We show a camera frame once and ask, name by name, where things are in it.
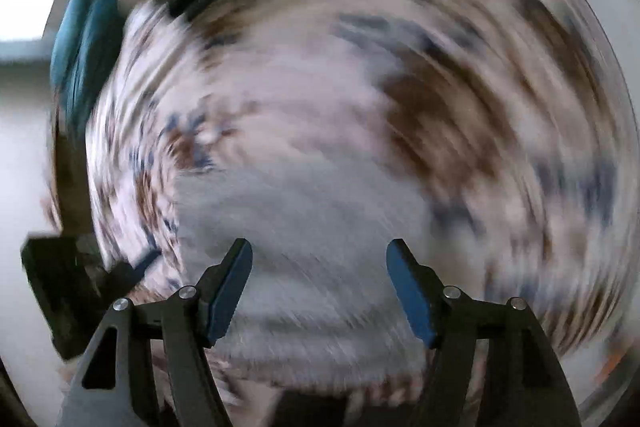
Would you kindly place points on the teal cloth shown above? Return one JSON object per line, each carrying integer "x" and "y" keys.
{"x": 90, "y": 32}

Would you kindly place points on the floral printed blanket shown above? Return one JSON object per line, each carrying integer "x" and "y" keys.
{"x": 450, "y": 57}

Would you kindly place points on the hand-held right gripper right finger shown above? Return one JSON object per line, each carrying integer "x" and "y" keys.
{"x": 409, "y": 292}

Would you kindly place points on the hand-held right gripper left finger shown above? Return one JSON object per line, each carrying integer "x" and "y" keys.
{"x": 231, "y": 292}

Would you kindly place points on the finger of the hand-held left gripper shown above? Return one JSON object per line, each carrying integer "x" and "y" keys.
{"x": 145, "y": 263}

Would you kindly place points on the grey fluffy pants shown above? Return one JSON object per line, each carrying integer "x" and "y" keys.
{"x": 310, "y": 217}

